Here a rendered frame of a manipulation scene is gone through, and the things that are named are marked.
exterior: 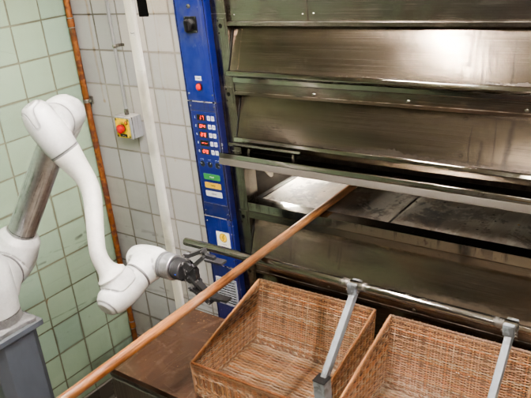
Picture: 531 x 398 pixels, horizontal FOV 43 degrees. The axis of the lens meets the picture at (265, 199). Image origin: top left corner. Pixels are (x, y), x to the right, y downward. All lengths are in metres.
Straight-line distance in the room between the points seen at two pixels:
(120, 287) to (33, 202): 0.49
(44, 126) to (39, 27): 0.98
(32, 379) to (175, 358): 0.61
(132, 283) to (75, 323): 1.24
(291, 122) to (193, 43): 0.50
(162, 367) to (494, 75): 1.72
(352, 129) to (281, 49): 0.38
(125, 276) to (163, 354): 0.79
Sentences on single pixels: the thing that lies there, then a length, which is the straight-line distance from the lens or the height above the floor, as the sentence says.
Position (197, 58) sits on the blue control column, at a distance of 2.63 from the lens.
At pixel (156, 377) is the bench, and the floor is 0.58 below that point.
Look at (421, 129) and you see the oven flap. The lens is 2.23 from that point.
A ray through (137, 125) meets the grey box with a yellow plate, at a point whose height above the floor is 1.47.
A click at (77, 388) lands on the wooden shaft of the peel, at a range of 1.80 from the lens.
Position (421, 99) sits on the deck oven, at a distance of 2.19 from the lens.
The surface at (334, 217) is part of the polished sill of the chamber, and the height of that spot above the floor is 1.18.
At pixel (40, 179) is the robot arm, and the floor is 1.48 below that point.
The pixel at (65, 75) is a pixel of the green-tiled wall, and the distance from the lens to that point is 3.17.
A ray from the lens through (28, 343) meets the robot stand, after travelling 2.56.
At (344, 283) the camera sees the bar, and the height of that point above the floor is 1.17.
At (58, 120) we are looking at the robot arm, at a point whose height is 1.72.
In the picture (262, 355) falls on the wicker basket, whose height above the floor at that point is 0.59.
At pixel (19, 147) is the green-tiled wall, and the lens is 3.06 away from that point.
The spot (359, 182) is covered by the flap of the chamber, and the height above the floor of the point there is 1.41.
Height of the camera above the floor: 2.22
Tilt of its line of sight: 22 degrees down
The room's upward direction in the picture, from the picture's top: 6 degrees counter-clockwise
